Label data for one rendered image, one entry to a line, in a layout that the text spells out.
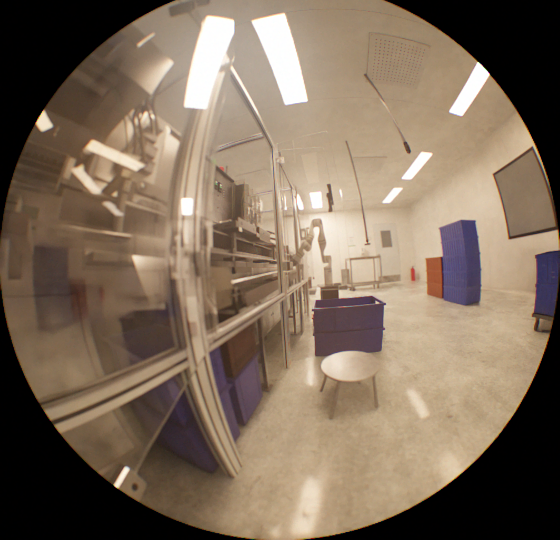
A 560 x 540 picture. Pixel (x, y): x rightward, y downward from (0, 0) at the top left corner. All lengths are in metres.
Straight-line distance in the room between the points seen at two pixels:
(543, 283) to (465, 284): 1.43
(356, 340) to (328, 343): 0.23
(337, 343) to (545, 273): 2.09
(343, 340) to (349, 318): 0.20
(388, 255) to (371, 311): 5.22
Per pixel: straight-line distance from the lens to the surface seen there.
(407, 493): 0.83
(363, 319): 1.49
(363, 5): 2.10
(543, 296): 2.19
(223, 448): 0.66
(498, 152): 4.21
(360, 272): 6.32
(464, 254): 3.04
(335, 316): 1.45
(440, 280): 3.63
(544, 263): 2.15
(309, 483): 0.80
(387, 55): 2.32
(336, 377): 0.87
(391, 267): 6.64
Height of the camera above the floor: 0.75
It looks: 3 degrees up
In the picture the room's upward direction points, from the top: 4 degrees counter-clockwise
